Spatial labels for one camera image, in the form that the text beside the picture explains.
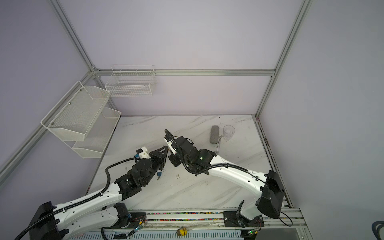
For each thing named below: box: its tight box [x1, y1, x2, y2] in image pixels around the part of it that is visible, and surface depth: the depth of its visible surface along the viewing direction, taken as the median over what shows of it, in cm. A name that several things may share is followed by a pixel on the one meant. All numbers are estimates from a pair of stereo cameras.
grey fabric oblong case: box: [210, 125, 220, 144], surface depth 109 cm
